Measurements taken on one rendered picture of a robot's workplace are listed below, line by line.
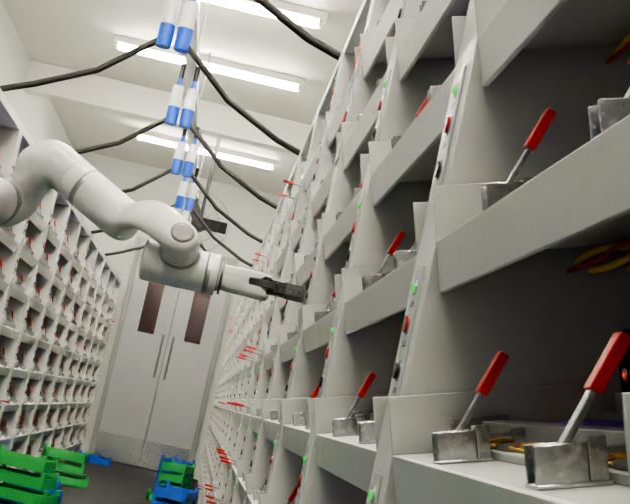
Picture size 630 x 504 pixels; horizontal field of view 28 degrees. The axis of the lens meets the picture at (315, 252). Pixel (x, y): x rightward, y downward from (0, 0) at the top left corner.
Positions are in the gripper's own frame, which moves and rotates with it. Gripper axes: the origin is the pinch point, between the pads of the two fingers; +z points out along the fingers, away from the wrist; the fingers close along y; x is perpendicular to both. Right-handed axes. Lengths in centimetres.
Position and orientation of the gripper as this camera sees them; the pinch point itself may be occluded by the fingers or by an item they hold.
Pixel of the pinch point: (294, 292)
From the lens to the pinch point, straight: 254.7
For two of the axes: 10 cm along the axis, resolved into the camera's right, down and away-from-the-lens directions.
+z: 9.7, 2.2, 0.7
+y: 0.9, -1.2, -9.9
